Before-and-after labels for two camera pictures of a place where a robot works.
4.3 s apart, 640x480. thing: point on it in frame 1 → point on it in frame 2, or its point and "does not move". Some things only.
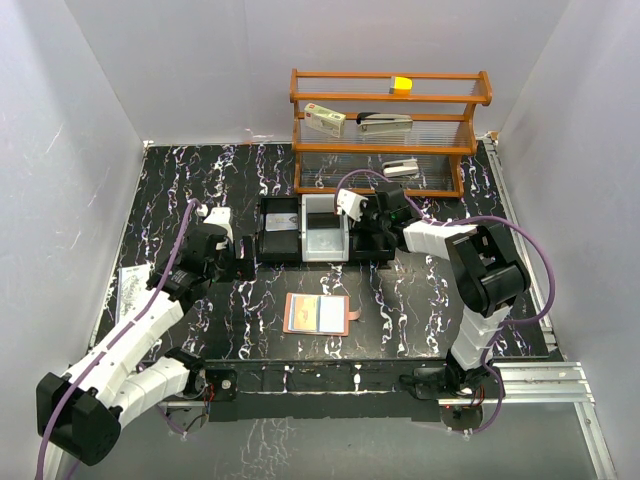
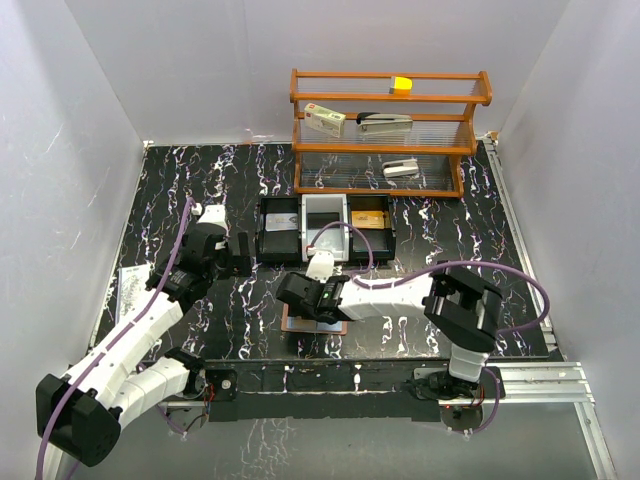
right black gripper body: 362,232 → 298,293
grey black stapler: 381,123 does not move
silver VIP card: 281,221 does not move
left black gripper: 240,257 does not move
